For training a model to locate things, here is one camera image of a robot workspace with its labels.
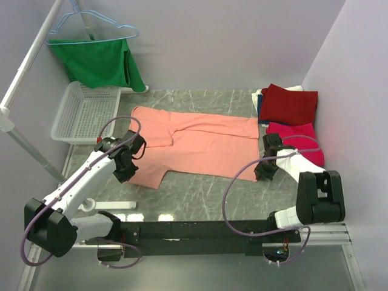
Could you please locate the green hanging t shirt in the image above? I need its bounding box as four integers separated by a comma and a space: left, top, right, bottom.
48, 39, 146, 93

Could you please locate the dark red folded shirt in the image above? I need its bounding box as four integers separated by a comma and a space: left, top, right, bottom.
260, 84, 318, 125

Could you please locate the blue folded shirt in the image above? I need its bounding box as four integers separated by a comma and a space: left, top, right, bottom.
256, 94, 270, 127

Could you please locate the light blue wire hanger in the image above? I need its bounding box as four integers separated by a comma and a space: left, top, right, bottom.
44, 1, 139, 46

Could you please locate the aluminium rail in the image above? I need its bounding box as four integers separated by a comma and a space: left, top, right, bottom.
27, 218, 350, 258

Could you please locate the salmon pink t shirt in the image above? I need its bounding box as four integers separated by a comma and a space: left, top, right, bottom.
129, 106, 259, 189

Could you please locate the magenta folded shirt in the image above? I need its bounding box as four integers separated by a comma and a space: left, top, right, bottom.
266, 122, 325, 167

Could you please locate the white clothes rack frame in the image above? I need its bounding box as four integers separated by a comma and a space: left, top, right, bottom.
0, 0, 150, 213

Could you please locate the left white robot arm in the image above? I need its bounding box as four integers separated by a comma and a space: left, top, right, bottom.
23, 130, 147, 258

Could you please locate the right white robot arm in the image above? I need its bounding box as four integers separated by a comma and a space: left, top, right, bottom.
254, 133, 346, 242

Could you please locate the white plastic laundry basket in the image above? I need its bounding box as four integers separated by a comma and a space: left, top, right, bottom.
51, 81, 121, 145

